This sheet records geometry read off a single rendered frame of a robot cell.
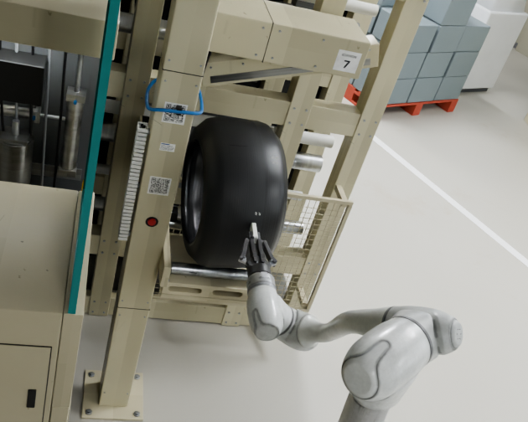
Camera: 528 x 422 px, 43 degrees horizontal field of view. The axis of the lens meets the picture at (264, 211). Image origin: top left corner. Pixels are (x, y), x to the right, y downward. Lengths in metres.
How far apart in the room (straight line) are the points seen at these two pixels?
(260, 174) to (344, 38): 0.60
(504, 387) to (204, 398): 1.77
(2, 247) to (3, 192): 0.25
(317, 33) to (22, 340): 1.42
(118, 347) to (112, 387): 0.25
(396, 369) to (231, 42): 1.37
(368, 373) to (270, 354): 2.17
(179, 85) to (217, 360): 1.72
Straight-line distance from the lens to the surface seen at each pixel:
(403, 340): 1.52
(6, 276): 1.87
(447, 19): 6.58
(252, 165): 2.27
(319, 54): 2.49
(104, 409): 3.18
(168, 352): 3.47
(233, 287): 2.58
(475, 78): 8.09
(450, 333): 1.61
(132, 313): 2.77
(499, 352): 4.37
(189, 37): 2.12
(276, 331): 1.98
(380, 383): 1.48
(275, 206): 2.28
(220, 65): 2.60
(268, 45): 2.44
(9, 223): 2.04
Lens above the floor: 2.53
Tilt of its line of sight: 33 degrees down
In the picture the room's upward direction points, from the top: 18 degrees clockwise
